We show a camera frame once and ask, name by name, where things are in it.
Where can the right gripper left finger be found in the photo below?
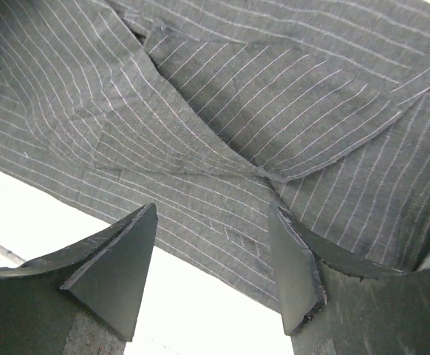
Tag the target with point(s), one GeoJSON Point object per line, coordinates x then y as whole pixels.
{"type": "Point", "coordinates": [82, 299]}

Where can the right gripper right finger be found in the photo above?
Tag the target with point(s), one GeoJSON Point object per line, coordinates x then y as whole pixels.
{"type": "Point", "coordinates": [335, 302]}

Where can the black pinstripe long sleeve shirt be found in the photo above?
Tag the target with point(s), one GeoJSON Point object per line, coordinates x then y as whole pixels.
{"type": "Point", "coordinates": [213, 110]}

